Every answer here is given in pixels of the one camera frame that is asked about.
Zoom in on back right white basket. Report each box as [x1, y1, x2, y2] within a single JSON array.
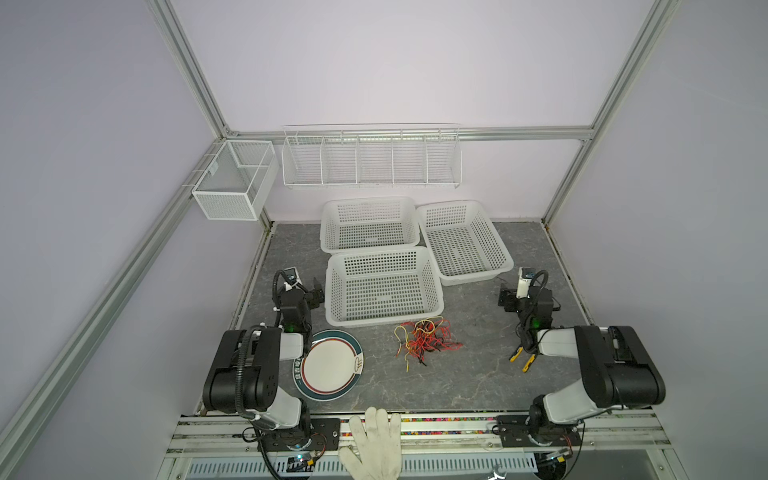
[[416, 200, 514, 286]]

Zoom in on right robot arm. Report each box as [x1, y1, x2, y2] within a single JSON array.
[[495, 286, 666, 446]]

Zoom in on white gloved hand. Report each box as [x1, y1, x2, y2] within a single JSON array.
[[338, 407, 402, 480]]

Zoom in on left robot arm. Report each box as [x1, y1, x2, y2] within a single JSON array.
[[202, 269, 324, 449]]

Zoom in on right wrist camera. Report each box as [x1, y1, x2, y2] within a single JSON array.
[[516, 267, 536, 299]]

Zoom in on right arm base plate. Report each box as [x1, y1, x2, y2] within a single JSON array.
[[491, 413, 582, 448]]

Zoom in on yellow black pliers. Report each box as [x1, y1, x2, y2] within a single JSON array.
[[509, 343, 538, 374]]

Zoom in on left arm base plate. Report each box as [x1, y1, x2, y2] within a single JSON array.
[[261, 417, 342, 452]]

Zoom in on white wire wall shelf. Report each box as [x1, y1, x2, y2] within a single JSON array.
[[282, 123, 463, 188]]

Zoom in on white plate green rim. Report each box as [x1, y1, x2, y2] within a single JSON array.
[[293, 330, 364, 402]]

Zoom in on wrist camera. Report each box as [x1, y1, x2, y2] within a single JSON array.
[[516, 267, 536, 299], [280, 267, 300, 290]]

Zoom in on white mesh wall box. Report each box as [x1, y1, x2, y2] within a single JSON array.
[[192, 140, 279, 221]]

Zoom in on red cable bundle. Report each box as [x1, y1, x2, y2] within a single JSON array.
[[393, 317, 465, 366]]

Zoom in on front white plastic basket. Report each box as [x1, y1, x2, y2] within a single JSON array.
[[325, 246, 444, 328]]

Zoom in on back left white basket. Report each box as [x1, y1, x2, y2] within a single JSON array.
[[320, 197, 420, 255]]

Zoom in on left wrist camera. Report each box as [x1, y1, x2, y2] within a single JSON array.
[[280, 267, 300, 290]]

